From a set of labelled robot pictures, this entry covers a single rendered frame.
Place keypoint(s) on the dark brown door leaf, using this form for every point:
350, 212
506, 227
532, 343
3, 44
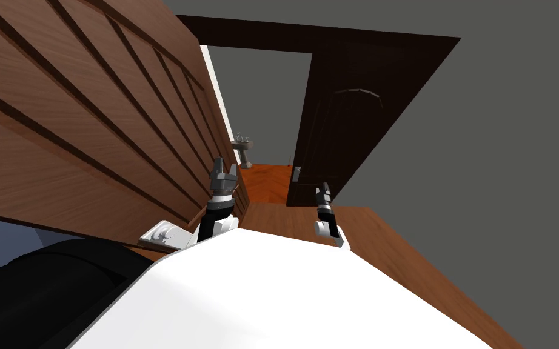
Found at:
357, 121

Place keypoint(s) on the grey pedestal sink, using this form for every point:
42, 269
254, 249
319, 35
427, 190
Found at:
243, 145

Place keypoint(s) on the white carved ornament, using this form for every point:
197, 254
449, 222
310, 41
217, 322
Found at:
163, 235

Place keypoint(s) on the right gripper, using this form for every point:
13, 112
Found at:
323, 198

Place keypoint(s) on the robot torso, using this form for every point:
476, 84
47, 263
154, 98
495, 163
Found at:
270, 295

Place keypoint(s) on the brown panelled wooden wardrobe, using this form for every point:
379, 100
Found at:
80, 121

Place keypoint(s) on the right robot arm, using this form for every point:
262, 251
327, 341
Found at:
329, 228

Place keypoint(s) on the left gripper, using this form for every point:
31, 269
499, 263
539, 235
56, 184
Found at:
222, 183

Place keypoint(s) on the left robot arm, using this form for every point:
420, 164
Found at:
42, 295

